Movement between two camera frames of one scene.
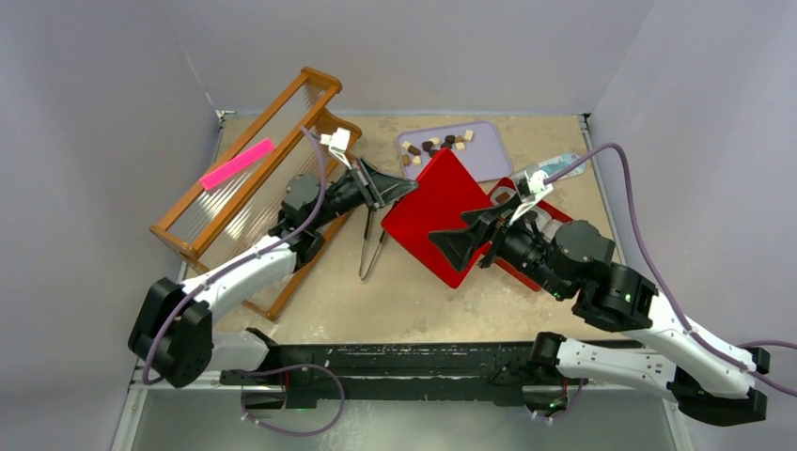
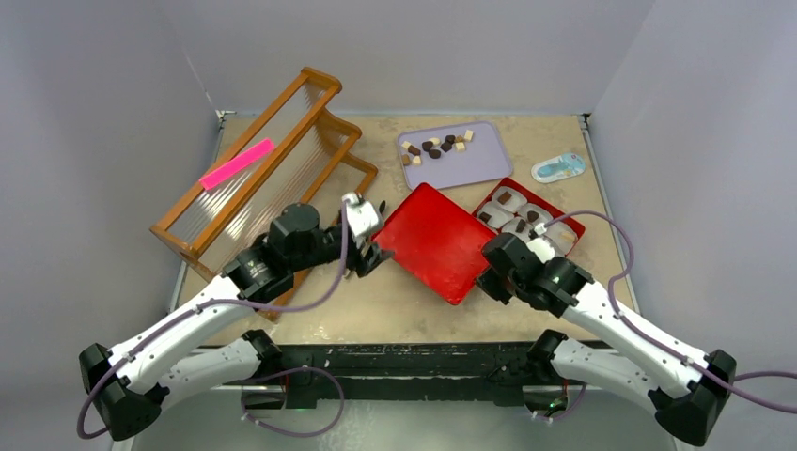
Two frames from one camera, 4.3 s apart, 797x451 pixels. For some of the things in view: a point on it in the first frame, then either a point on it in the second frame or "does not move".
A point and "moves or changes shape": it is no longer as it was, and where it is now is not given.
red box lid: (445, 194) moves or changes shape
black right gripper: (459, 244) → (486, 281)
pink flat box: (211, 178) does not move
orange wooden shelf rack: (228, 209) does not move
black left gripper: (375, 187) → (362, 263)
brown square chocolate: (503, 196) does not move
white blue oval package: (555, 164) does not move
